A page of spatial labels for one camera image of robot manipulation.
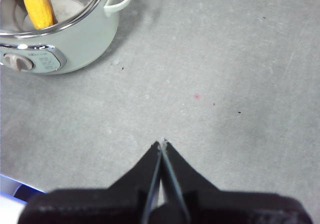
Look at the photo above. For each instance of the pale green electric pot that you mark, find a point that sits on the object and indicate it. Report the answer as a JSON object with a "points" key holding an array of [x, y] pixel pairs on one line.
{"points": [[87, 39]]}

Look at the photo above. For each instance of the white panel with blue edge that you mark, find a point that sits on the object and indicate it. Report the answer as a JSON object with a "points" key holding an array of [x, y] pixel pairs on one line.
{"points": [[7, 209]]}

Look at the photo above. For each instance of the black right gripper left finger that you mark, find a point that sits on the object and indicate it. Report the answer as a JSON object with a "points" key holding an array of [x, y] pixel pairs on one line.
{"points": [[100, 206]]}

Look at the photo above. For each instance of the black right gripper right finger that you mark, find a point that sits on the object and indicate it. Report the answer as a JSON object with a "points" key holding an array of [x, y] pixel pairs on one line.
{"points": [[225, 209]]}

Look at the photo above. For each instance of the yellow corn cob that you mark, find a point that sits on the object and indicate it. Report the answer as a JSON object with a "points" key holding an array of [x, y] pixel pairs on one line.
{"points": [[37, 7]]}

